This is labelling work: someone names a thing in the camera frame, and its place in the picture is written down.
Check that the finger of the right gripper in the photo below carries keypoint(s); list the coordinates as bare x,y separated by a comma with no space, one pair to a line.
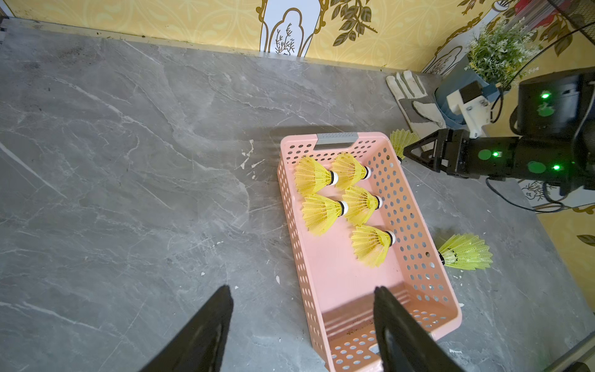
425,159
421,147

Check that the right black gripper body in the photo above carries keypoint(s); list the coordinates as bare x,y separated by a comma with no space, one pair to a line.
455,153

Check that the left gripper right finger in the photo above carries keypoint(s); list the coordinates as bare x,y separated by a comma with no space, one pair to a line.
403,344

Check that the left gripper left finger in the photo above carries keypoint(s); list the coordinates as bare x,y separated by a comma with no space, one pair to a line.
200,345

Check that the yellow shuttlecock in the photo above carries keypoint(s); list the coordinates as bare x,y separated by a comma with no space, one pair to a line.
400,139
362,204
320,213
349,170
371,245
311,177
466,252

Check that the pink perforated storage basket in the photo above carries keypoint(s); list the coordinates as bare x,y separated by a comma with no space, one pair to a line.
339,270

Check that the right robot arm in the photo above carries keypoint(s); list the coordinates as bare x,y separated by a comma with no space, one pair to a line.
553,140

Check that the grey white work glove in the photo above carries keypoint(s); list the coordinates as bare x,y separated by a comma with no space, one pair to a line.
417,106

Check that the green plant in blue pot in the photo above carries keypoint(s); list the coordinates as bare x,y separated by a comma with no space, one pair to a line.
493,57

